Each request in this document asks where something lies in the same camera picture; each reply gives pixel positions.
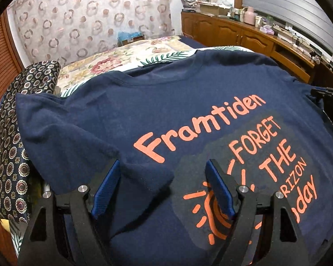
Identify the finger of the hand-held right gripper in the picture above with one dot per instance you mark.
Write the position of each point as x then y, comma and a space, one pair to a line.
327, 92

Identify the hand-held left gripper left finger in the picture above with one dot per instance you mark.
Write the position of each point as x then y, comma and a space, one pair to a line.
108, 188

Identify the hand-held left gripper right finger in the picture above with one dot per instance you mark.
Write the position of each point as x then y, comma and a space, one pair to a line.
216, 183

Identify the navy printed t-shirt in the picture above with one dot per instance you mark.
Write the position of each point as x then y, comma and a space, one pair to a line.
155, 102

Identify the grey window blind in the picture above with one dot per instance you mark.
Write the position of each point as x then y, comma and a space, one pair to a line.
288, 2

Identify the dark medallion patterned quilt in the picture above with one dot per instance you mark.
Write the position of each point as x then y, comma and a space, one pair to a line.
14, 144

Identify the yellow cloth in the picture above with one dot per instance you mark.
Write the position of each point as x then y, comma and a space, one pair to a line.
5, 225

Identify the pink jug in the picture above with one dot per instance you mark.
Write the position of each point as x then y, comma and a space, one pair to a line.
249, 15

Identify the wooden cabinet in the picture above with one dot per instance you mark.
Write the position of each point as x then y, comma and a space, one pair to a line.
230, 33

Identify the floral bed sheet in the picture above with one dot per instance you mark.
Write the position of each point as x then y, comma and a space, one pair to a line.
105, 63

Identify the palm leaf bed sheet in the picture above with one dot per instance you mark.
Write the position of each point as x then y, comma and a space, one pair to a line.
158, 57

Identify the navy bed sheet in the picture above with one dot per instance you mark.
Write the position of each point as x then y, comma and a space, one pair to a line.
193, 43

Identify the cardboard box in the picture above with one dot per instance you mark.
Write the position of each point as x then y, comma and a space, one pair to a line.
211, 8

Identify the blue box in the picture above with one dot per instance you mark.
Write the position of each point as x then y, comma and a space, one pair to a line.
129, 37

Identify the patterned bag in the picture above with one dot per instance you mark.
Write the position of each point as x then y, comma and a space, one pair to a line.
189, 2

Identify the wooden louvered door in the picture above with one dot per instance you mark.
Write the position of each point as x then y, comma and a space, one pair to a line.
2, 55

